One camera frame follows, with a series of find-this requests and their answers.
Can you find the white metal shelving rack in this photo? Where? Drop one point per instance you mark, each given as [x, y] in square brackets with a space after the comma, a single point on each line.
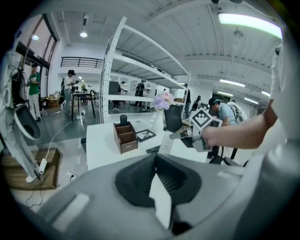
[140, 64]

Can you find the black slim remote control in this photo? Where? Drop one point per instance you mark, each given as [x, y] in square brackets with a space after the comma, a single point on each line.
[153, 149]

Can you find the black waste bin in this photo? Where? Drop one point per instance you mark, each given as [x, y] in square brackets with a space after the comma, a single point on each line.
[83, 144]

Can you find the white power strip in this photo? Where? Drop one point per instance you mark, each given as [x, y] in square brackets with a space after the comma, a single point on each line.
[42, 165]

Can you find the brown wooden organizer box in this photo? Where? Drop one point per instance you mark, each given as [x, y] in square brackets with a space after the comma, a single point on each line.
[127, 146]

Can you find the white remote control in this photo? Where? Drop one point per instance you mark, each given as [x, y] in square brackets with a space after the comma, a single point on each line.
[167, 143]

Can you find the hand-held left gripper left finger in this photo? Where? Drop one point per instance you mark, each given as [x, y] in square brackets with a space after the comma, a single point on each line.
[98, 187]

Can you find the brown wooden pallet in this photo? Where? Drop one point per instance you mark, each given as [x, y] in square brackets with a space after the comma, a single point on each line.
[50, 166]

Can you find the person's right forearm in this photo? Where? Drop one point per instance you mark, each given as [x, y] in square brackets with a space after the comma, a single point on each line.
[248, 133]

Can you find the white floor socket plug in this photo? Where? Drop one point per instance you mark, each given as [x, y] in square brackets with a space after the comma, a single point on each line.
[71, 175]

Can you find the purple and pink flowers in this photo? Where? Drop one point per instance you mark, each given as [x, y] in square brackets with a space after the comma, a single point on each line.
[162, 100]

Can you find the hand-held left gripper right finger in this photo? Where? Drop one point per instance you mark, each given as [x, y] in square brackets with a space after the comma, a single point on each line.
[211, 187]

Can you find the long ceiling tube light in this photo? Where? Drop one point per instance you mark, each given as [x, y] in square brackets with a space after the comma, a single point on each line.
[248, 22]

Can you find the black rounded remote control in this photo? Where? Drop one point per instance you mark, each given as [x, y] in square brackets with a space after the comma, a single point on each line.
[124, 120]

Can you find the black picture frame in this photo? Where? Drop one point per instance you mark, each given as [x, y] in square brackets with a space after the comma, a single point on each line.
[145, 135]

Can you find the black metal railing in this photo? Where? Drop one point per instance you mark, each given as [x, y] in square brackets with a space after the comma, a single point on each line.
[82, 62]

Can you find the black mesh office chair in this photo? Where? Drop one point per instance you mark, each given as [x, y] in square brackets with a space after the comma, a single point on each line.
[173, 117]

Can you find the person's right hand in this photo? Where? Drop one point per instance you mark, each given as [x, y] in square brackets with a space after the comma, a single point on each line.
[215, 139]

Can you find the white vase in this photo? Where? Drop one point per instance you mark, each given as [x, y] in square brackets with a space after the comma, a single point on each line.
[158, 122]

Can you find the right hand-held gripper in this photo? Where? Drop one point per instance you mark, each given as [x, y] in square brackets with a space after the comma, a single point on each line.
[202, 120]

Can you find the person's white t-shirt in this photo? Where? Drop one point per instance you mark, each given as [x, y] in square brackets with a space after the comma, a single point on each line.
[286, 93]

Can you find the black table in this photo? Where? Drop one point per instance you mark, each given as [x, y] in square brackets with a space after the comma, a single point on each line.
[82, 94]

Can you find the white round bin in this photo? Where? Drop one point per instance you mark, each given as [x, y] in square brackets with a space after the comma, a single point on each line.
[25, 122]

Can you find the round pendant lamp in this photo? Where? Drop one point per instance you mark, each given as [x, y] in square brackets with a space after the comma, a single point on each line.
[83, 34]

